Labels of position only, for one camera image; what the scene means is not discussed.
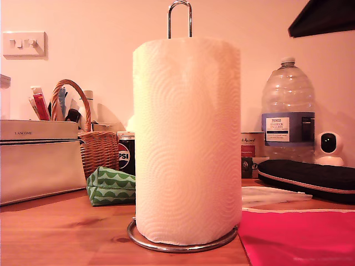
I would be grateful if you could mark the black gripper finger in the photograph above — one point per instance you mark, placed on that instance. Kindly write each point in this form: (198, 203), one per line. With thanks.
(324, 16)

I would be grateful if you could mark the red and white tube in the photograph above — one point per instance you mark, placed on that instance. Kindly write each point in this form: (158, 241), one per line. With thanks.
(41, 108)

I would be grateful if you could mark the clear plastic container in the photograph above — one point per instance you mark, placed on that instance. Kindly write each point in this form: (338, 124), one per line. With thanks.
(4, 97)

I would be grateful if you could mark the white Lancome vanity bag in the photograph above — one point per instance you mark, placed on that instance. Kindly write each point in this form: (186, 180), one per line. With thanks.
(38, 166)

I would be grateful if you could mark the small white round camera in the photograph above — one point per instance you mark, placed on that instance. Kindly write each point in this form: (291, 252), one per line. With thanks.
(330, 158)

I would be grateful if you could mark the green wave-patterned zip pouch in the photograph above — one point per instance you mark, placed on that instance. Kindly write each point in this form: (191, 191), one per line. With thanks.
(111, 188)

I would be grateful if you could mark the white wall light switch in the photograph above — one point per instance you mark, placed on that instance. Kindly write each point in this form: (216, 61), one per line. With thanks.
(25, 51)

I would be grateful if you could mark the black brush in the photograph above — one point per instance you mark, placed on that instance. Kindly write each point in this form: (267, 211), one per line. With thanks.
(72, 115)

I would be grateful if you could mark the white slim bottle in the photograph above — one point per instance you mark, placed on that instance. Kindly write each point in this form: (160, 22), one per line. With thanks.
(88, 105)

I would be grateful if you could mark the blue packet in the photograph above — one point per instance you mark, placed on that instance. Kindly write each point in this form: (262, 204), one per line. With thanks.
(61, 97)

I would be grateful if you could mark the pink paper sheet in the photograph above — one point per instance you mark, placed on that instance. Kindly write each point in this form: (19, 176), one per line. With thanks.
(299, 241)

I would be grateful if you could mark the black zipped glasses case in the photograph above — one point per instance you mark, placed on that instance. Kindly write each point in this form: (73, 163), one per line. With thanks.
(305, 177)

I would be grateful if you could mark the black Pepsi Max can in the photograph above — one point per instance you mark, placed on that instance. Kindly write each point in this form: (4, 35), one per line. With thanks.
(124, 155)

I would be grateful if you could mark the white paper towel roll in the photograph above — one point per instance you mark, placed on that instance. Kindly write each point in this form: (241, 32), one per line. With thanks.
(185, 138)

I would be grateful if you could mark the large clear water bottle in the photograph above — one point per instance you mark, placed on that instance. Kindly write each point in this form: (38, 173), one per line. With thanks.
(288, 97)

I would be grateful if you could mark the white torn cardboard box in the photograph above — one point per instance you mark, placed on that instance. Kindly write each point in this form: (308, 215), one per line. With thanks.
(104, 127)

